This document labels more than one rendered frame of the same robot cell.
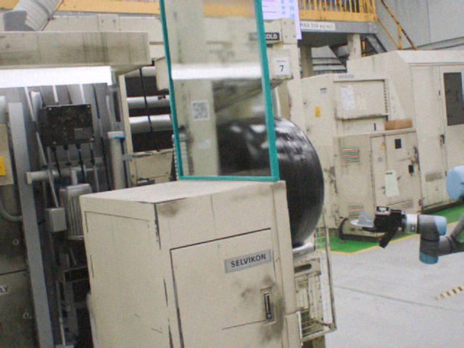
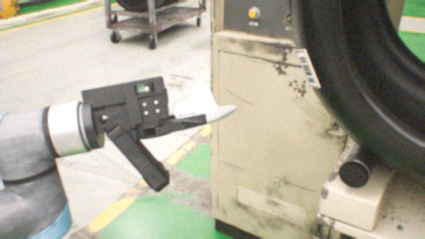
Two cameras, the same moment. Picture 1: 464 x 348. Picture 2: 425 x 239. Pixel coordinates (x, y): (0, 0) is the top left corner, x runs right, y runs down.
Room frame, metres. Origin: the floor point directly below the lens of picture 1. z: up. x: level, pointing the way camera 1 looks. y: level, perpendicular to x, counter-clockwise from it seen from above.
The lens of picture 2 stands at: (2.88, -0.71, 1.25)
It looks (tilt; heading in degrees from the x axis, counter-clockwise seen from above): 27 degrees down; 155
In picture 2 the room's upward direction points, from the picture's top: straight up
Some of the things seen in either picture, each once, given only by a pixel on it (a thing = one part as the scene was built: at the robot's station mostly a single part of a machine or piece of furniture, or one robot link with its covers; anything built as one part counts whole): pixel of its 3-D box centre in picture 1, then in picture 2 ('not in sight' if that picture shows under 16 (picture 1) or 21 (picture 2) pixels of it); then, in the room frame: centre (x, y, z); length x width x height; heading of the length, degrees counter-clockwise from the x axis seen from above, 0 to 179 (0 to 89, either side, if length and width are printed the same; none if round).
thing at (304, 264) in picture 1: (280, 270); (371, 158); (2.43, -0.15, 0.84); 0.36 x 0.09 x 0.06; 123
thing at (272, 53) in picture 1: (225, 69); not in sight; (2.86, -0.02, 1.71); 0.61 x 0.25 x 0.15; 123
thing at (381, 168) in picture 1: (380, 183); not in sight; (7.23, -1.75, 0.62); 0.91 x 0.58 x 1.25; 126
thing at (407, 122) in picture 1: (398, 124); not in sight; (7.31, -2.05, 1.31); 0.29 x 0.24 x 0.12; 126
